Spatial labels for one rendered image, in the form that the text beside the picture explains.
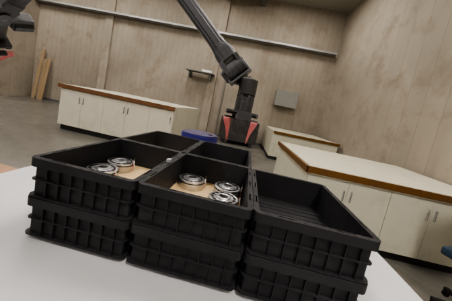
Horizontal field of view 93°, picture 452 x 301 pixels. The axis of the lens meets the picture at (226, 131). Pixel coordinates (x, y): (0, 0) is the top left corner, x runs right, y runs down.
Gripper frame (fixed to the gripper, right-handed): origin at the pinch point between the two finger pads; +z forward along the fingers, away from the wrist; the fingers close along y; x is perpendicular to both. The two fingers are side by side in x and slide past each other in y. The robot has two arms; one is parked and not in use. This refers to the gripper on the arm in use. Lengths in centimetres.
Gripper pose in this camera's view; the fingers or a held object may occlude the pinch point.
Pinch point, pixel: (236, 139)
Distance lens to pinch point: 70.2
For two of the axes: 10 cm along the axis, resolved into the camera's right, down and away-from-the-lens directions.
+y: -9.7, -2.2, 0.9
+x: -1.0, 0.4, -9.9
